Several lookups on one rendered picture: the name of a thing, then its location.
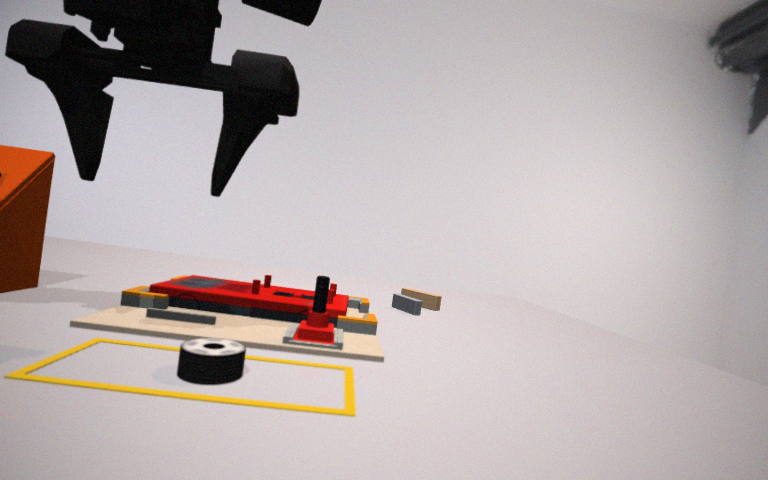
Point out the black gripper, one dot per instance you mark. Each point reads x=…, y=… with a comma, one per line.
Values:
x=257, y=87

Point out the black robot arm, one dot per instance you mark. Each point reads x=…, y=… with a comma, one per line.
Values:
x=173, y=16

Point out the yellow rectangular outline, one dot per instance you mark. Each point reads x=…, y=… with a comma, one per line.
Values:
x=22, y=374

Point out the black and grey toy wheel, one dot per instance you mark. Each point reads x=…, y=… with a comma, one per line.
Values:
x=211, y=361

